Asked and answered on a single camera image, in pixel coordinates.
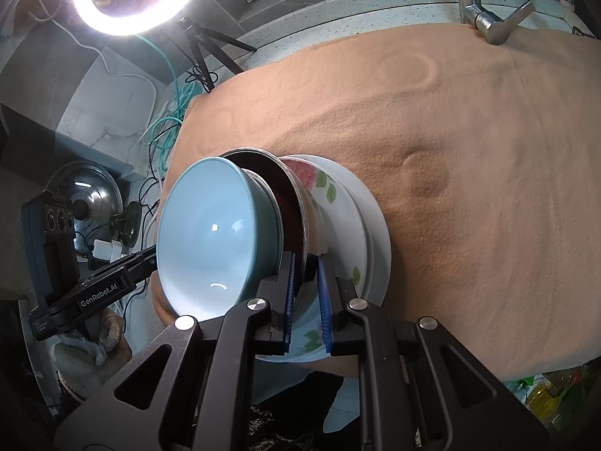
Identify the person's left hand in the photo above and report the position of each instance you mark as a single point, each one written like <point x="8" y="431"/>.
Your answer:
<point x="84" y="361"/>

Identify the white grey leaf plate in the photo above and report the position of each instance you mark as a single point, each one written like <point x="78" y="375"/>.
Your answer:
<point x="384" y="253"/>

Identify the red steel bowl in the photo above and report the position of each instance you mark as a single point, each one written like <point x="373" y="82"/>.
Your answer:
<point x="281" y="206"/>

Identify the yellow plastic bottle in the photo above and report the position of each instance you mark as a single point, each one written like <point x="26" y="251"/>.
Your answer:
<point x="544" y="394"/>

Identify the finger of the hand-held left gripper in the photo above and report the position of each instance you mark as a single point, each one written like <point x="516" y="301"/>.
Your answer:
<point x="143" y="265"/>

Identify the steel pot lid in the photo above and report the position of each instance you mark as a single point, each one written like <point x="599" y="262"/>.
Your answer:
<point x="94" y="192"/>

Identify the person's dark patterned clothing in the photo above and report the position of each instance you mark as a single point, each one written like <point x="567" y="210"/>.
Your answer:
<point x="281" y="427"/>

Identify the white ceramic bowl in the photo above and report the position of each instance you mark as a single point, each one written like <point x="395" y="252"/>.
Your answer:
<point x="211" y="235"/>

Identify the black tripod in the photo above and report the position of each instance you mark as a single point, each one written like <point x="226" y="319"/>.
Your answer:
<point x="197" y="51"/>

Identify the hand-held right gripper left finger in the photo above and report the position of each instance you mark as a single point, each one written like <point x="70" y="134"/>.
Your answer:
<point x="290" y="300"/>

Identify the large steel bowl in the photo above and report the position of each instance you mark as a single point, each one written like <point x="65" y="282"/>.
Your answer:
<point x="306" y="225"/>

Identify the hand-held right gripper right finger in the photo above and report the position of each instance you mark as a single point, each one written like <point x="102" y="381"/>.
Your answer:
<point x="326" y="310"/>

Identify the tan cloth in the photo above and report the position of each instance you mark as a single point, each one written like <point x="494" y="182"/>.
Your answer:
<point x="469" y="174"/>

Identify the white charger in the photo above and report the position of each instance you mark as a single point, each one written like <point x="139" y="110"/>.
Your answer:
<point x="105" y="249"/>

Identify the chrome faucet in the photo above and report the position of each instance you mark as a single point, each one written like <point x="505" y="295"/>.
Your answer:
<point x="469" y="0"/>

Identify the large rose floral plate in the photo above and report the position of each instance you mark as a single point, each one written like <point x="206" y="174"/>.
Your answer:
<point x="328" y="225"/>

